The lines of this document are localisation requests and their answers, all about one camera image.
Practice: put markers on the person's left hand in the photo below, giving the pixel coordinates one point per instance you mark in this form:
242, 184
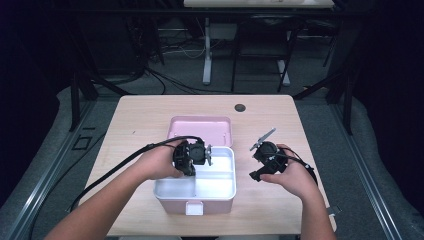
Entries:
156, 163

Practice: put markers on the black chair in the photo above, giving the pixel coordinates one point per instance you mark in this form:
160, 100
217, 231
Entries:
266, 36

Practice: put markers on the white divided tray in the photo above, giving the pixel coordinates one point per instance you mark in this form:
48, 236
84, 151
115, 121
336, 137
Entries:
213, 186

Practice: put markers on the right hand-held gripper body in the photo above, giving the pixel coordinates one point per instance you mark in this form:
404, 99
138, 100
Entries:
273, 158

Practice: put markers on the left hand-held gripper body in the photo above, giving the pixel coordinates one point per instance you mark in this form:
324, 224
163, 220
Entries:
191, 153

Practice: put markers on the metal clip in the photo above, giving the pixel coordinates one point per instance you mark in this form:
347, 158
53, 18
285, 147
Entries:
336, 210

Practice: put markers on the person's right hand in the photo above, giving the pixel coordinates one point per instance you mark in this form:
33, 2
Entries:
298, 180

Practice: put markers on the pink storage box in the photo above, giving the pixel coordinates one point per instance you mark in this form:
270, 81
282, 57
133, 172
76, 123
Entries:
200, 128

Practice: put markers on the grey metal floor rail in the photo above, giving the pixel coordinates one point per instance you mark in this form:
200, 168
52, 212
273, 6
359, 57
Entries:
43, 180
366, 180

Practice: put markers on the black metal stand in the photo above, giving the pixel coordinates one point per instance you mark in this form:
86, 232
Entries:
75, 100
348, 100

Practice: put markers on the white desk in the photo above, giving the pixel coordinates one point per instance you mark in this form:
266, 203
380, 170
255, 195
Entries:
256, 3

